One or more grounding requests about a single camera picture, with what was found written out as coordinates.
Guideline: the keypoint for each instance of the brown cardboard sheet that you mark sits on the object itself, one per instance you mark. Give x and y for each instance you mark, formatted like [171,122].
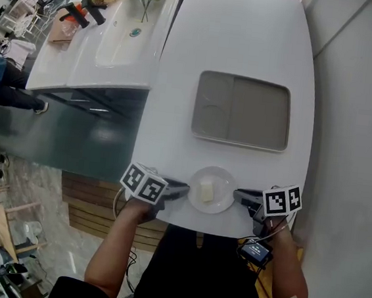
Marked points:
[62,31]

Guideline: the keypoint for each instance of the person's right forearm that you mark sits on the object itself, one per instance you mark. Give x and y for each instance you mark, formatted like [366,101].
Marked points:
[288,275]

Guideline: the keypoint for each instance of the grey divided tray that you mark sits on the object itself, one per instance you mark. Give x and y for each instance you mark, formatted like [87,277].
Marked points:
[249,112]

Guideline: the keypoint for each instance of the black wrist screen device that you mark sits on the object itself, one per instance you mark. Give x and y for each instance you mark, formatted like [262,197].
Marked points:
[255,251]

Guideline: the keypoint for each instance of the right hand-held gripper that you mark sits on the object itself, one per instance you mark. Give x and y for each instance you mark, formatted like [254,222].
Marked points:
[278,201]

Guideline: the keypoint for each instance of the white washbasin counter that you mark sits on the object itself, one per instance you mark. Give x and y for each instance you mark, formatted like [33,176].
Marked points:
[83,61]

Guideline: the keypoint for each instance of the round sink drain plug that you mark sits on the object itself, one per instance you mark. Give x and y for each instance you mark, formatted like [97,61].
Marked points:
[135,32]

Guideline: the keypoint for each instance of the person's left forearm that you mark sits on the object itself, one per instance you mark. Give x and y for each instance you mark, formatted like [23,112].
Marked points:
[116,247]

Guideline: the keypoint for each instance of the round white plate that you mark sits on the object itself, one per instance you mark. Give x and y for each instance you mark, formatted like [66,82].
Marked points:
[223,195]

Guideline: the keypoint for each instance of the wooden slatted platform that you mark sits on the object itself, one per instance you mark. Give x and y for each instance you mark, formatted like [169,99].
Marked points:
[94,208]

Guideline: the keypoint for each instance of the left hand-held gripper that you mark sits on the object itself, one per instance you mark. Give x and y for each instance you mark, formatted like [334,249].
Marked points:
[142,183]

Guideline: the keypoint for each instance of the person's black clothing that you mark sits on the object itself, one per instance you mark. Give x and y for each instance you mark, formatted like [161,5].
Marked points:
[192,278]

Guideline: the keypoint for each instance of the pale block of food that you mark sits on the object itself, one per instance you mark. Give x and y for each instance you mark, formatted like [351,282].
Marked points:
[206,192]

